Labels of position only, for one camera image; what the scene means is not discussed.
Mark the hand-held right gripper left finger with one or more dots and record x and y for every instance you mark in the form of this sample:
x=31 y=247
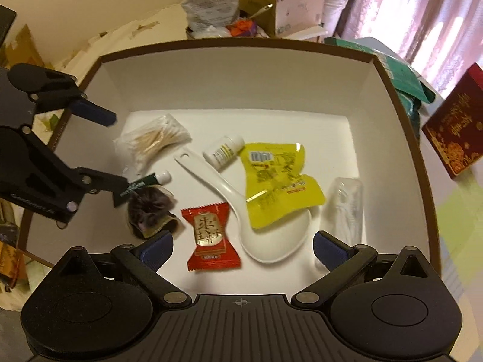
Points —
x=156 y=249

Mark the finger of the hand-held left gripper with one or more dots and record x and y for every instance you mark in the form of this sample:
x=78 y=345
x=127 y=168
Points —
x=102 y=183
x=94 y=112

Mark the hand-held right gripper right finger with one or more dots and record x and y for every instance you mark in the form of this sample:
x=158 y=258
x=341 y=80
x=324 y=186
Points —
x=328 y=249

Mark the green lip balm tube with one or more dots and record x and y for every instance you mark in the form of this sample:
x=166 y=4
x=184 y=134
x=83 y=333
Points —
x=145 y=183

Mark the clear floss pick container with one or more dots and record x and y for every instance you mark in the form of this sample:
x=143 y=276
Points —
x=345 y=203

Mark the red candy packet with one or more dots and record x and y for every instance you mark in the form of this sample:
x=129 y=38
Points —
x=209 y=237

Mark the bag of cotton swabs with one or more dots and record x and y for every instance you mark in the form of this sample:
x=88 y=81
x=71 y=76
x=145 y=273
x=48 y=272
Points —
x=151 y=139

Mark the yellow snack packet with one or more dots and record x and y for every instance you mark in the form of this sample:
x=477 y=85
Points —
x=279 y=184

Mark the white pill bottle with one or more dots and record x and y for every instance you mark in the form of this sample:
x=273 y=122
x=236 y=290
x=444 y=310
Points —
x=222 y=151

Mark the brown cardboard box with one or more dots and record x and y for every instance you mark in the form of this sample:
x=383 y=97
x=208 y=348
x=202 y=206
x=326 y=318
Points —
x=234 y=79

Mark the white ceramic soup spoon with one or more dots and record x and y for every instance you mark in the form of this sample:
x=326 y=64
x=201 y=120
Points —
x=275 y=243

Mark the flat cardboard sheets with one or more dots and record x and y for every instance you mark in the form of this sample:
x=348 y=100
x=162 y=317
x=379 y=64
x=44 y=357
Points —
x=113 y=41

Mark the printed plastic bag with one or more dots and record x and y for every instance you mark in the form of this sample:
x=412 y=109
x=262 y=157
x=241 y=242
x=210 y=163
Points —
x=211 y=3

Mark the orange plastic item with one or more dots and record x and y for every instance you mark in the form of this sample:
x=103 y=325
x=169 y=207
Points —
x=241 y=27

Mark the red gift box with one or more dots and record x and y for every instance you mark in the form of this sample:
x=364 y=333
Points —
x=456 y=128

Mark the green foil packets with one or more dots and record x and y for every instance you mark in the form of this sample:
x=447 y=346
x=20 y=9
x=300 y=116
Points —
x=407 y=79

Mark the pink printed cardboard carton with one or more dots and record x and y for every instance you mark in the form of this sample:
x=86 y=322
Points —
x=300 y=3

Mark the stack of white bags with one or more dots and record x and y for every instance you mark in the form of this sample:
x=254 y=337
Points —
x=337 y=3

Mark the pink patterned curtain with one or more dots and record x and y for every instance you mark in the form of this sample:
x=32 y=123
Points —
x=415 y=7

